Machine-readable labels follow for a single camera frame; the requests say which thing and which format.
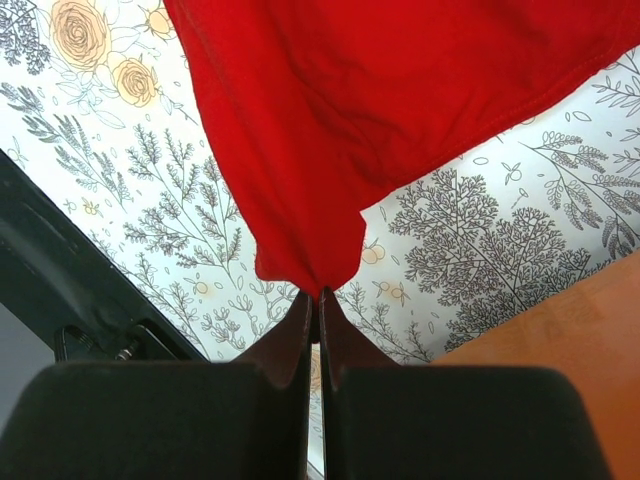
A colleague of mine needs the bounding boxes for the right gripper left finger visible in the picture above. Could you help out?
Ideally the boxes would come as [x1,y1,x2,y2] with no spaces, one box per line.
[1,294,313,479]

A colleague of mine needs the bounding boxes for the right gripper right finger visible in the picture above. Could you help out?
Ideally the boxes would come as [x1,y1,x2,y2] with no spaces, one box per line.
[318,290,611,479]

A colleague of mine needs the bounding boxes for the red t shirt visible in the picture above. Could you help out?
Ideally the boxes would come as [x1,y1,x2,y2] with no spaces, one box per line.
[166,1,639,295]

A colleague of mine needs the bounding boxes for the orange plastic basket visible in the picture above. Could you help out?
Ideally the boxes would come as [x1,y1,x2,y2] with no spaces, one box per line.
[435,253,639,479]

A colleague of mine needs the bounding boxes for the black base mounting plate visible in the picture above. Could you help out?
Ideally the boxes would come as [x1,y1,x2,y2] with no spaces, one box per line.
[1,154,204,362]

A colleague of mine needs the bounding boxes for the floral patterned table mat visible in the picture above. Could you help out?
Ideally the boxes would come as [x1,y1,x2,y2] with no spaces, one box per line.
[1,1,639,479]

